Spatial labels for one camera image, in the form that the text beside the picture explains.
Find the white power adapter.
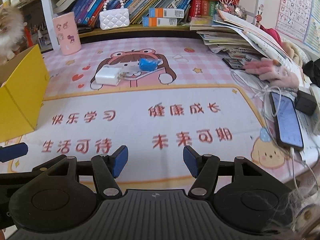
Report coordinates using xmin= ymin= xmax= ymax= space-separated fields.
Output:
xmin=95 ymin=64 xmax=126 ymax=86

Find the blue plastic item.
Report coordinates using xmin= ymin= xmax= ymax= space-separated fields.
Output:
xmin=139 ymin=59 xmax=161 ymax=72

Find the yellow cardboard box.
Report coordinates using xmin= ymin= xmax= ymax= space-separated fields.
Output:
xmin=0 ymin=45 xmax=49 ymax=142

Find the pink checkered table mat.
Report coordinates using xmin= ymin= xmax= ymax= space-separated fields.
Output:
xmin=1 ymin=37 xmax=304 ymax=188

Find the black smartphone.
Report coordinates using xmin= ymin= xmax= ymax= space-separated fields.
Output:
xmin=269 ymin=92 xmax=304 ymax=151

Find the pink fluffy glove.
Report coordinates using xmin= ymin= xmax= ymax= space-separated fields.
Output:
xmin=243 ymin=58 xmax=299 ymax=90

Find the black charger block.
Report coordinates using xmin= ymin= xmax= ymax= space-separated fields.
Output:
xmin=295 ymin=90 xmax=317 ymax=116

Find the pink cylindrical pen holder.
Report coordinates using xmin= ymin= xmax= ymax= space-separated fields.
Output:
xmin=53 ymin=11 xmax=81 ymax=55

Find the orange and white cat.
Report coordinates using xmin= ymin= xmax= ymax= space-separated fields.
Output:
xmin=0 ymin=7 xmax=24 ymax=65

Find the stack of papers and magazines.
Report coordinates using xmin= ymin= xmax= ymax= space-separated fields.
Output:
xmin=190 ymin=10 xmax=303 ymax=82

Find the orange blue white box lower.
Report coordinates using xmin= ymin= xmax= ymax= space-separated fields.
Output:
xmin=142 ymin=17 xmax=177 ymax=27

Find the orange blue white box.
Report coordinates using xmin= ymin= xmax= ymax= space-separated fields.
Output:
xmin=149 ymin=8 xmax=184 ymax=18
xmin=142 ymin=17 xmax=177 ymax=27

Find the white quilted pearl handbag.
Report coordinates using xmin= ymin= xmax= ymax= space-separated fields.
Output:
xmin=99 ymin=0 xmax=130 ymax=30

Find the orange blue white box upper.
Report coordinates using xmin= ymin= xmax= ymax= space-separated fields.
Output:
xmin=149 ymin=8 xmax=184 ymax=18

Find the wooden bookshelf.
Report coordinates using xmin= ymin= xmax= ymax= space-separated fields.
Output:
xmin=38 ymin=0 xmax=261 ymax=46

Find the white charging cable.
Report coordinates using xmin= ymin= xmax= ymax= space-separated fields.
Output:
xmin=229 ymin=69 xmax=320 ymax=193

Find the alphabet wall poster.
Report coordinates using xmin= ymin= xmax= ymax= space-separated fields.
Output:
xmin=276 ymin=0 xmax=319 ymax=52

